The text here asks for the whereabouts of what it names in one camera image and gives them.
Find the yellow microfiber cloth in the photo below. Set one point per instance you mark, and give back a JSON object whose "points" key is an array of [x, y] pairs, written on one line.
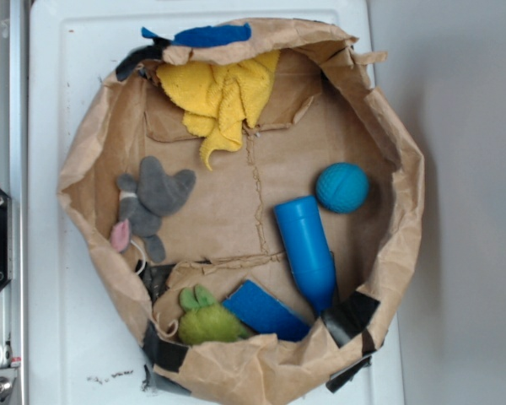
{"points": [[219, 100]]}

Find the blue cloth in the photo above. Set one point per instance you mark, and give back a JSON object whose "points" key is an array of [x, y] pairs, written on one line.
{"points": [[211, 36]]}

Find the brown paper bag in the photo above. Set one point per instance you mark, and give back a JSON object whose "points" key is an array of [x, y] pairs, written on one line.
{"points": [[323, 109]]}

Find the blue plastic bottle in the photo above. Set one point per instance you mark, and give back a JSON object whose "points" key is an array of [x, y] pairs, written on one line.
{"points": [[309, 256]]}

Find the blue textured ball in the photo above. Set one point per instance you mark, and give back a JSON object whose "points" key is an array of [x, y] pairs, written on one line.
{"points": [[342, 187]]}

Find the blue sponge block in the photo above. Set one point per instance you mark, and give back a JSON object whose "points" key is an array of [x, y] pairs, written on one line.
{"points": [[264, 314]]}

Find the grey plush mouse toy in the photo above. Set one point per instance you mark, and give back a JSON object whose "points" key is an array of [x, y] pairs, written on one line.
{"points": [[145, 201]]}

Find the green plush toy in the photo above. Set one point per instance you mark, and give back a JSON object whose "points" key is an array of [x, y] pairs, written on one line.
{"points": [[205, 319]]}

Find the aluminium frame rail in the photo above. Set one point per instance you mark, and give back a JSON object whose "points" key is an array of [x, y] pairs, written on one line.
{"points": [[14, 46]]}

